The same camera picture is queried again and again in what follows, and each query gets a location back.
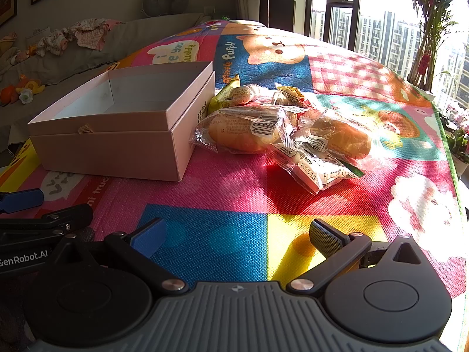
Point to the yellow red snack packet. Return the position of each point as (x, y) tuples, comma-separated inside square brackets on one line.
[(291, 93)]

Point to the colourful cartoon play mat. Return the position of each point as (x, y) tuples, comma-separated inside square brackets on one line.
[(238, 209)]

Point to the clear-wrapped bread with barcode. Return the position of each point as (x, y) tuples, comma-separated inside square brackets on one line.
[(234, 132)]

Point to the white wall socket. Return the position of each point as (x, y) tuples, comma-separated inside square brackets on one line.
[(209, 9)]

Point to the long yellow snack packet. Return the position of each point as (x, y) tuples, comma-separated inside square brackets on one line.
[(220, 99)]

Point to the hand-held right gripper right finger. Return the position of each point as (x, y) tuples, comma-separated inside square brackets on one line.
[(325, 236)]

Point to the pink potted flowers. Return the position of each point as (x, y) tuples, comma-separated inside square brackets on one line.
[(458, 132)]

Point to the clear printed snack packet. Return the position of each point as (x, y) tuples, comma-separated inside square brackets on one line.
[(315, 168)]

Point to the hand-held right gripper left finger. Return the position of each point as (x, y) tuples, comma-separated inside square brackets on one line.
[(148, 236)]

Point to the pink cardboard box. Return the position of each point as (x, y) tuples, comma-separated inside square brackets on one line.
[(110, 150)]

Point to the white flower toy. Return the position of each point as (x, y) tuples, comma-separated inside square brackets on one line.
[(25, 96)]

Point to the orange plush toy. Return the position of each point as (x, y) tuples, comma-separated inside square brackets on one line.
[(14, 90)]

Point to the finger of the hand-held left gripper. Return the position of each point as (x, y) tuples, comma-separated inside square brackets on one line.
[(22, 201), (69, 215)]

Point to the round cake packet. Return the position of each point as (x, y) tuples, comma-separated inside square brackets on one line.
[(243, 94)]

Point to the clear-wrapped bread roll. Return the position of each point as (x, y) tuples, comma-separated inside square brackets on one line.
[(340, 135)]

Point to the dark window frame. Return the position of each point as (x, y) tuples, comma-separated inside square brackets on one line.
[(353, 7)]

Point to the red hanging ornament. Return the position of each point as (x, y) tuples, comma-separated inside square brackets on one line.
[(424, 64)]

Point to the pile of pink clothes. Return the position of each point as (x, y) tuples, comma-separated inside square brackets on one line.
[(88, 33)]

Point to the green palm plant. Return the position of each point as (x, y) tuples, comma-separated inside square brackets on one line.
[(432, 25)]

